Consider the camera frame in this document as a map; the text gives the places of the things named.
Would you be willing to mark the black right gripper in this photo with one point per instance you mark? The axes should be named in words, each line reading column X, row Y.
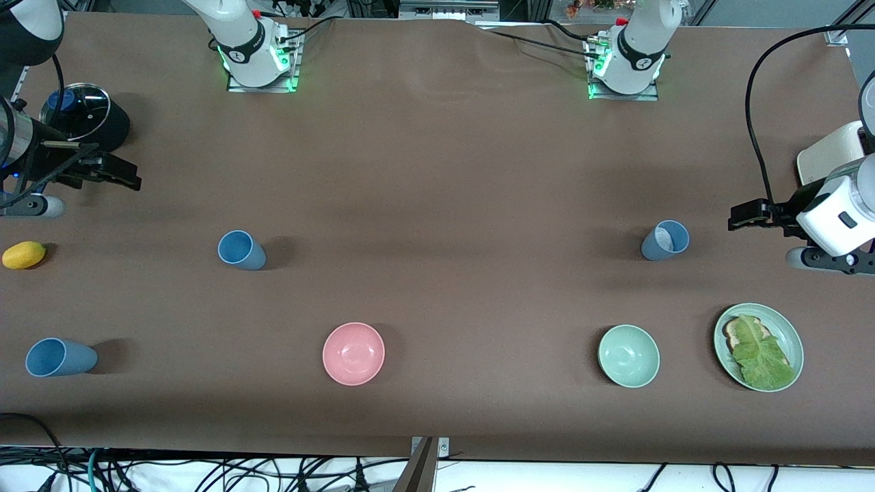
column 49, row 159

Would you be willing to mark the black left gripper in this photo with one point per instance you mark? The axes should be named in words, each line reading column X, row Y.
column 793, row 206

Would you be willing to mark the blue plastic cup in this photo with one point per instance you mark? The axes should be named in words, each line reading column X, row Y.
column 663, row 241
column 61, row 357
column 243, row 251

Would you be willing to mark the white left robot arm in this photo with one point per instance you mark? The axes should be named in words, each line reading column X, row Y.
column 639, row 41

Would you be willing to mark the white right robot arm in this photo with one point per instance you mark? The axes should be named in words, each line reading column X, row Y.
column 239, row 34

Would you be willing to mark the glass lid with blue knob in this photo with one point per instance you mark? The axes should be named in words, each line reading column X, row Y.
column 82, row 113

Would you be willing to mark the cream rounded board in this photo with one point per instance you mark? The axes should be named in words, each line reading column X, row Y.
column 827, row 154

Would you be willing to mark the toast slice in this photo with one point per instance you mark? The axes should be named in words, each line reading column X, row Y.
column 734, row 333

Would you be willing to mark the yellow lemon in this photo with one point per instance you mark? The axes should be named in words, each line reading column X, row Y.
column 24, row 255

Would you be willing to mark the green plate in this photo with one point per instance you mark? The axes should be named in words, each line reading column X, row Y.
column 789, row 335

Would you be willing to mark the green lettuce leaf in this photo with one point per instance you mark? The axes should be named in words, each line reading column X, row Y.
column 764, row 359

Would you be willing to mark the mint green bowl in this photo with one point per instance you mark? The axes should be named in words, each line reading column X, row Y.
column 629, row 356

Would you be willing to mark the orange toy food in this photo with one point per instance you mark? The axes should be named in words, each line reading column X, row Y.
column 573, row 8

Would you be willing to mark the pink bowl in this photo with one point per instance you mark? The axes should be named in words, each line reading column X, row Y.
column 353, row 354

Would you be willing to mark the aluminium strut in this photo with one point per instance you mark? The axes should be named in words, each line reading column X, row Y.
column 417, row 475

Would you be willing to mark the aluminium frame rail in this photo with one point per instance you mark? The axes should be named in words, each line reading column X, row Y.
column 22, row 80

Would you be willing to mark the aluminium frame corner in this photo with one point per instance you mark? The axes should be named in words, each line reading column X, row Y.
column 837, row 33

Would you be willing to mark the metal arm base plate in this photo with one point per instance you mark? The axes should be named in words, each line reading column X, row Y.
column 593, row 72
column 295, row 68

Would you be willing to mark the aluminium frame crossbar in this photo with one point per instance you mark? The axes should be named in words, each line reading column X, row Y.
column 444, row 10

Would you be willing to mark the small metal bracket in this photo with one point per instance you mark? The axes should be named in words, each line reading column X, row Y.
column 443, row 447

